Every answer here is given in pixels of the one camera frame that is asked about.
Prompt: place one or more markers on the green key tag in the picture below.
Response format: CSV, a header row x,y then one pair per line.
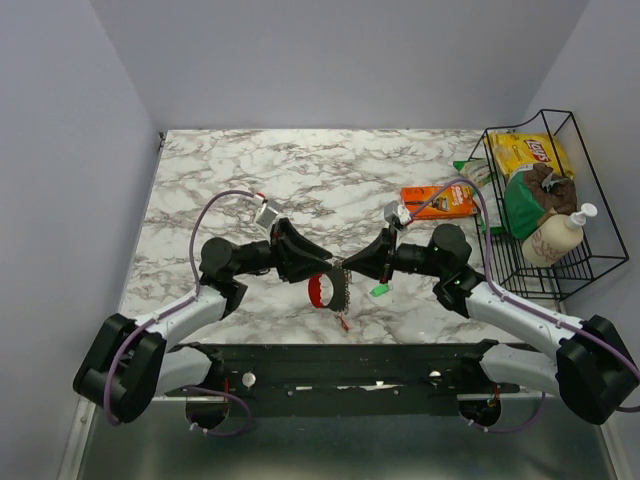
x,y
380,290

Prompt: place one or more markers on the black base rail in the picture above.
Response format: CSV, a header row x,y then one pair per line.
x,y
342,380

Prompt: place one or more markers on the red handled steel key organizer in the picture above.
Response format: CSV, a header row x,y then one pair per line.
x,y
330,291

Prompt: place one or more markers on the orange razor box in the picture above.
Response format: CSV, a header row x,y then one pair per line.
x,y
453,203

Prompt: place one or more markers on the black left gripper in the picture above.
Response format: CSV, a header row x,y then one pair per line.
x,y
296,258

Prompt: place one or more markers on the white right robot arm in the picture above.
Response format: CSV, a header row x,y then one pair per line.
x,y
585,363

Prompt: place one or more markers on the yellow chips bag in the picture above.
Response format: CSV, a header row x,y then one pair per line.
x,y
513,150

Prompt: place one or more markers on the white green snack bag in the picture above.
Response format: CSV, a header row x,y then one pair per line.
x,y
478,172

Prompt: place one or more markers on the cream lotion pump bottle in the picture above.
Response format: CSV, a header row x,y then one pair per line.
x,y
557,236

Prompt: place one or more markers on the black wire rack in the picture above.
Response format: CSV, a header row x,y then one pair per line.
x,y
600,253

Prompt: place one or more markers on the brown crumpled bag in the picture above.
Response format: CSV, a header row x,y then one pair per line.
x,y
551,190

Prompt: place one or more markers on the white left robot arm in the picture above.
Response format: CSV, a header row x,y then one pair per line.
x,y
122,369

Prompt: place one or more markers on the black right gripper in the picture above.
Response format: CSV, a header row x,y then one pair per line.
x,y
374,261

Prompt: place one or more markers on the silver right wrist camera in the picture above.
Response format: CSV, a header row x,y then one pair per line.
x,y
397,215

